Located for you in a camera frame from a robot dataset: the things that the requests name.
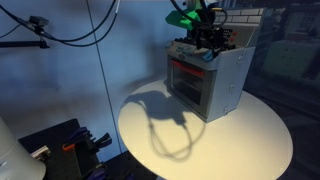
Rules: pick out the small silver metal block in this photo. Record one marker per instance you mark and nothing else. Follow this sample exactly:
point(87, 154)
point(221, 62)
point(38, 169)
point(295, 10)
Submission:
point(40, 153)

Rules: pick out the white rounded robot base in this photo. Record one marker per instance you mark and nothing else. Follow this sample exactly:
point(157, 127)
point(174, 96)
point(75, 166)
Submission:
point(16, 156)

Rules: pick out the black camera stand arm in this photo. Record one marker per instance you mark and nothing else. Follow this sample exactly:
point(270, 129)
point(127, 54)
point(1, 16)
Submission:
point(20, 43)

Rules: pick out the black tool holder box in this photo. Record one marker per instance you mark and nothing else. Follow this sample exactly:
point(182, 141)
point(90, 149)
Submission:
point(63, 163)

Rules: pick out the blue oven knob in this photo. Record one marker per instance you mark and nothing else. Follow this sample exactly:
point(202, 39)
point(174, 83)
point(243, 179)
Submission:
point(182, 50)
point(190, 50)
point(208, 55)

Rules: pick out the grey toy oven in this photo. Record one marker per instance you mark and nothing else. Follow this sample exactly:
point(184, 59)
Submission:
point(223, 83)

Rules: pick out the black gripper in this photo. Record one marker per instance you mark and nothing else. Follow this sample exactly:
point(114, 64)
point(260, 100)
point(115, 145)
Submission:
point(213, 35)

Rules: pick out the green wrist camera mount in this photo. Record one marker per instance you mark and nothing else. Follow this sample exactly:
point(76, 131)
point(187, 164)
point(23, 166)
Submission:
point(181, 19)

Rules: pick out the black camera on stand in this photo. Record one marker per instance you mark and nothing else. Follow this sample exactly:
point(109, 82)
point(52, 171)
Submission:
point(38, 20)

